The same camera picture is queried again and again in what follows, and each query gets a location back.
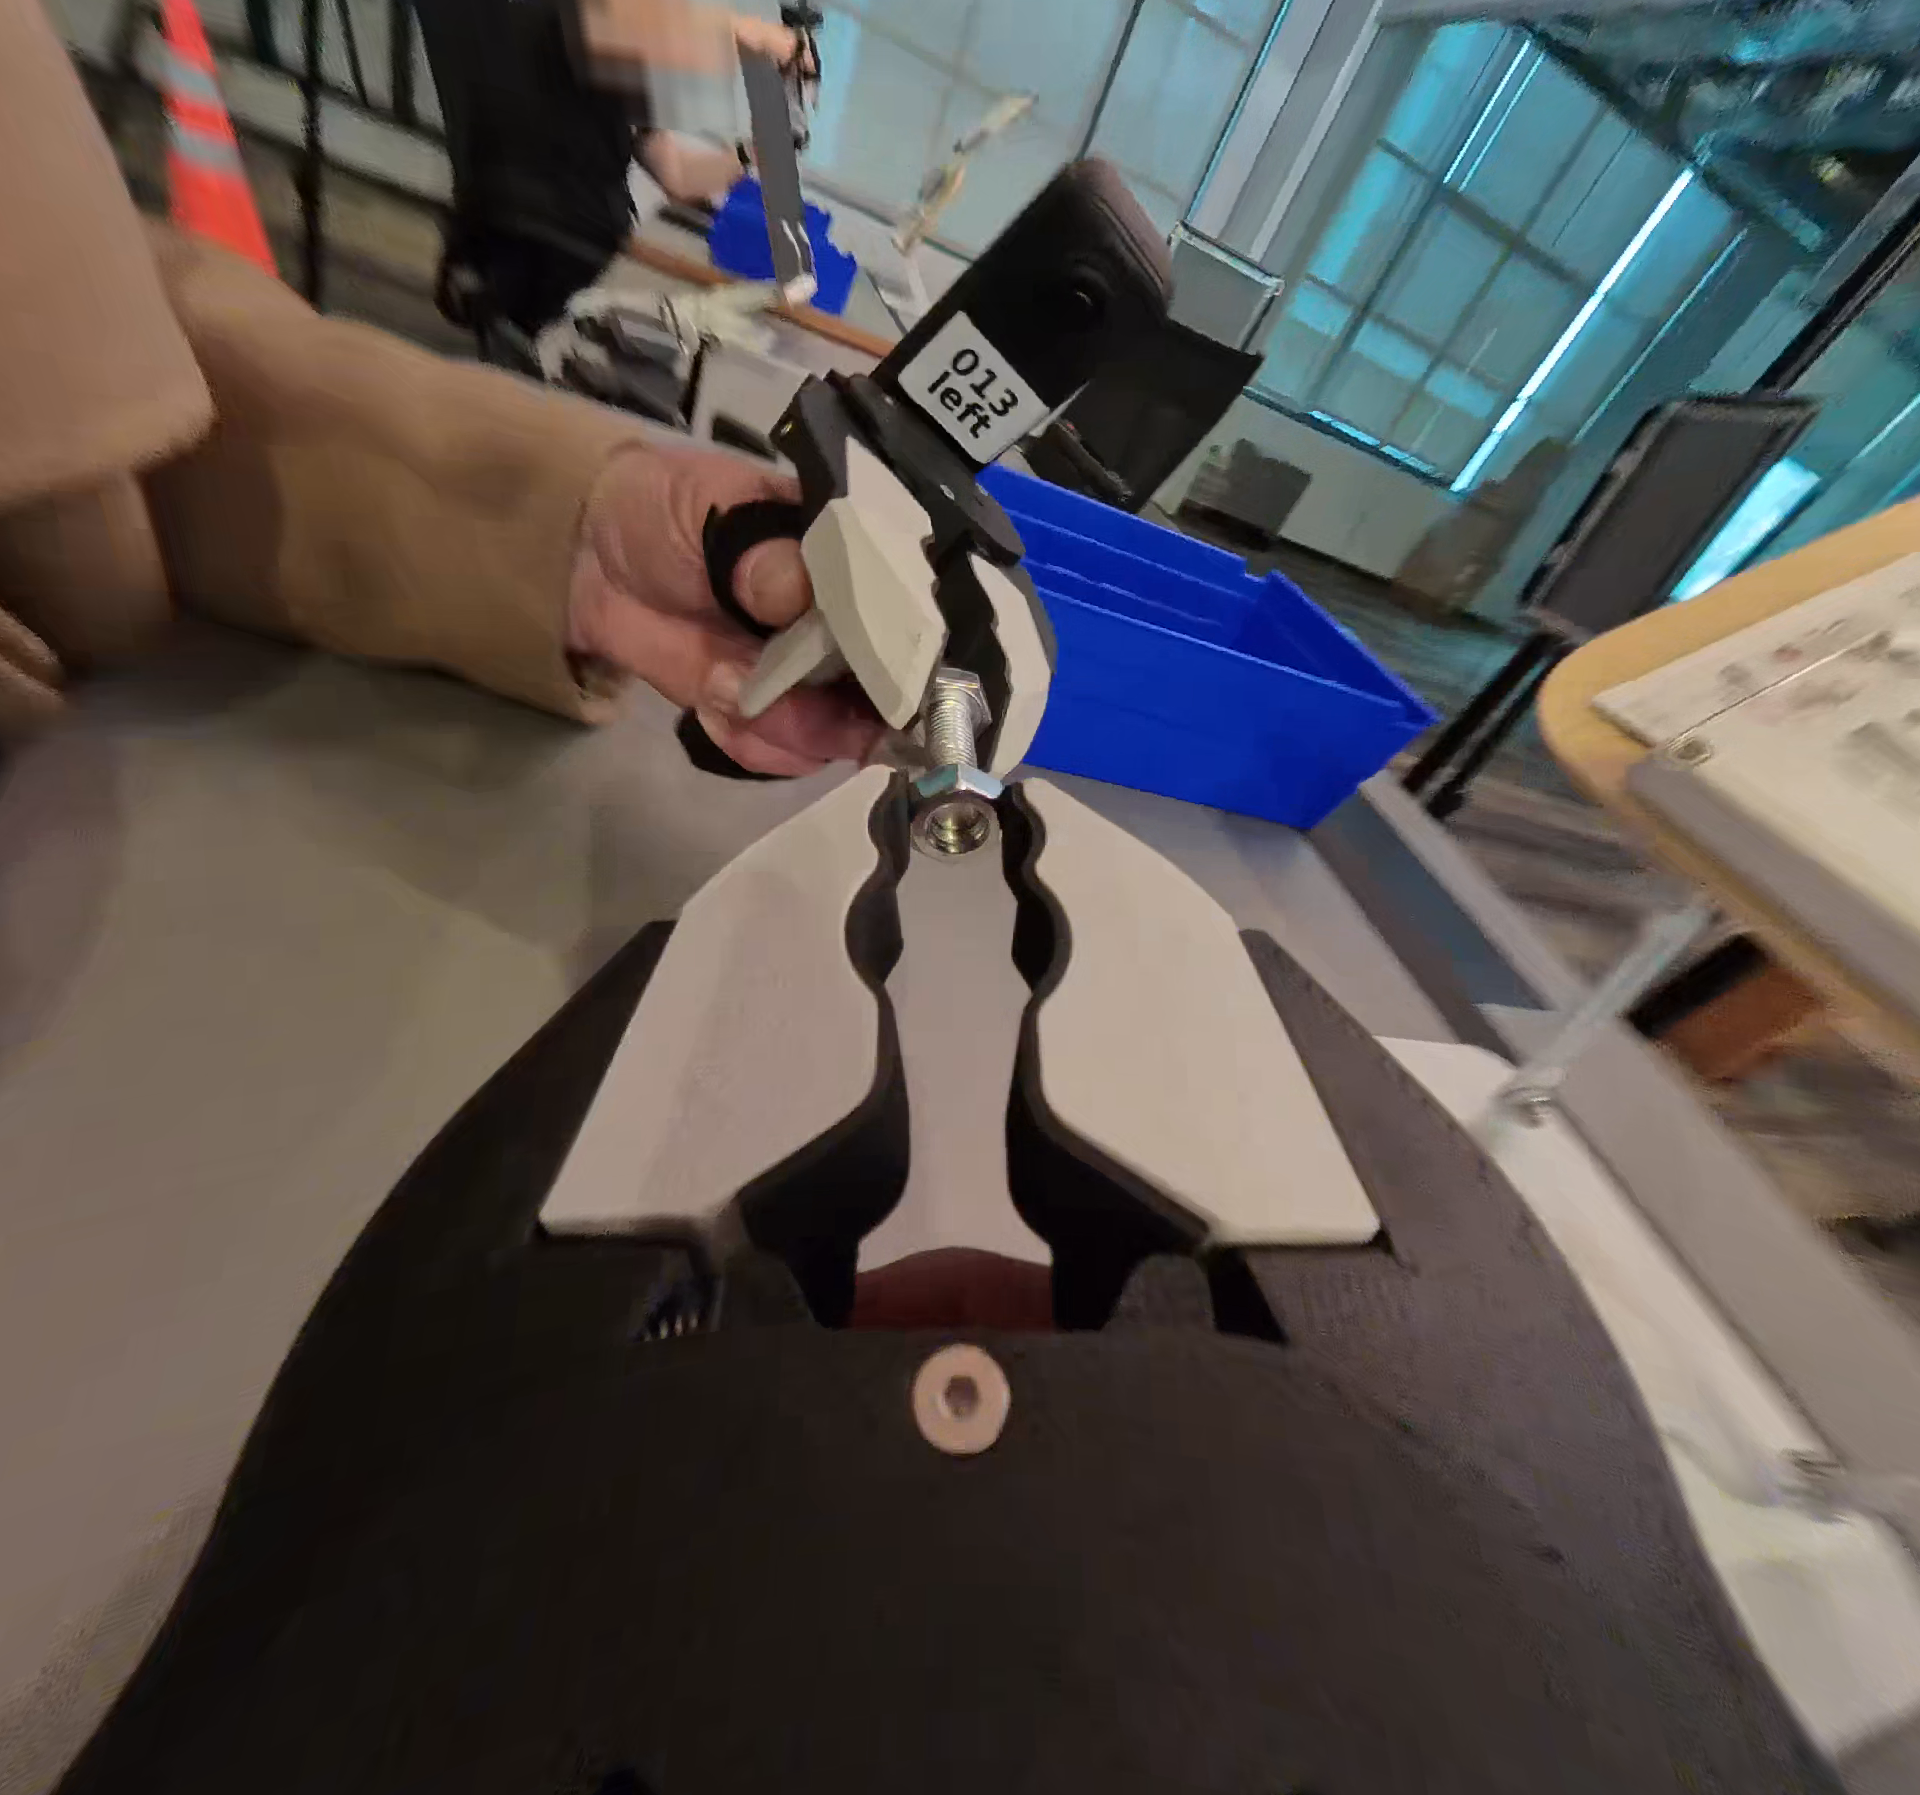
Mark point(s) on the clear sign stand white base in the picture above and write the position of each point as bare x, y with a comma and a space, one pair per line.
1767, 1569

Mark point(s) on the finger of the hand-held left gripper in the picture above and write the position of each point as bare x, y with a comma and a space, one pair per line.
1036, 670
878, 581

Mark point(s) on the steel hex nut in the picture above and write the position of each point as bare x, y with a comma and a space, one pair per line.
967, 779

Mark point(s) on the orange traffic cone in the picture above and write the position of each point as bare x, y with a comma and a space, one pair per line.
210, 145

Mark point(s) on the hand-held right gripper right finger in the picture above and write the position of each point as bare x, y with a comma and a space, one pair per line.
1185, 1076

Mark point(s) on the acrylic sign stand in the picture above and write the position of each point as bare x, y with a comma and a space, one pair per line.
776, 159
960, 169

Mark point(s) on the grey bench seat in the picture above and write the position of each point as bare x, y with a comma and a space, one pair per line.
1253, 499

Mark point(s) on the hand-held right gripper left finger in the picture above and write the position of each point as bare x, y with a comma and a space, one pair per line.
749, 1059

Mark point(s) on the glass window wall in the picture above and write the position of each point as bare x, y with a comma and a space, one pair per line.
1426, 174

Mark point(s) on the grey desk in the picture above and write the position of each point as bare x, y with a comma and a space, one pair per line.
299, 1000

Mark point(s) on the long blue plastic bin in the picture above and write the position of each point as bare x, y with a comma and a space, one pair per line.
1198, 685

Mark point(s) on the person's left forearm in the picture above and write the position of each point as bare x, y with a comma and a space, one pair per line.
392, 475

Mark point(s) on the steel hex bolt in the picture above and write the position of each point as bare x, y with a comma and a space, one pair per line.
954, 724

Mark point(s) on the silver framed panel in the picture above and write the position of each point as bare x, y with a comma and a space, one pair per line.
1222, 273

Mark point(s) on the person's left hand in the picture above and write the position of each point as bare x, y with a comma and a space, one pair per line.
644, 581

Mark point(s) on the small blue plastic bin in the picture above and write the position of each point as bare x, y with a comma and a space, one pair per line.
749, 238

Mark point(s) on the grey table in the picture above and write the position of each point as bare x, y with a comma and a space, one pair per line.
734, 387

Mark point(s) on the person's beige coat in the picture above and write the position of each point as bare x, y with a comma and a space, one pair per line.
74, 253

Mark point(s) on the black tripod stand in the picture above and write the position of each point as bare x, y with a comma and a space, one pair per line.
311, 101

